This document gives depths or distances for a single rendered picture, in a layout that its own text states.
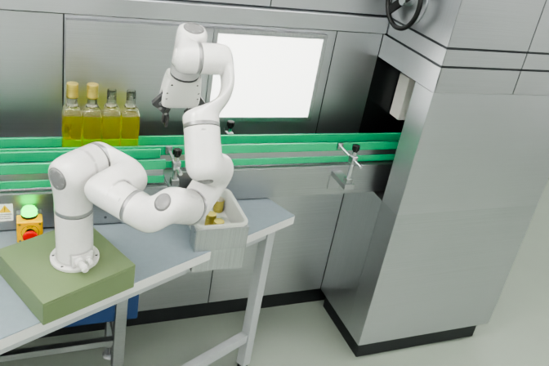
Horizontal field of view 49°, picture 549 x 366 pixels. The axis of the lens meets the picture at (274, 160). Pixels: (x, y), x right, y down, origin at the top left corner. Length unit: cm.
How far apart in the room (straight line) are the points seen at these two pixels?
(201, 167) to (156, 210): 14
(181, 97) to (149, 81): 49
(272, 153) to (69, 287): 88
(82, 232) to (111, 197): 20
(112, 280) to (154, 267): 18
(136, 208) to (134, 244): 50
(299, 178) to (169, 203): 95
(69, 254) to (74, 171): 24
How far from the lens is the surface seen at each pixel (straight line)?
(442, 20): 211
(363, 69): 240
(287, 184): 221
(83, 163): 154
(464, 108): 224
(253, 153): 212
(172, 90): 158
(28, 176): 189
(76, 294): 163
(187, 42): 145
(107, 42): 201
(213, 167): 136
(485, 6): 212
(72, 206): 157
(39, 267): 170
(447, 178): 235
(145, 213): 138
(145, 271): 180
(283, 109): 228
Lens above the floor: 185
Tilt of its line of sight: 26 degrees down
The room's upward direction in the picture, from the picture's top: 10 degrees clockwise
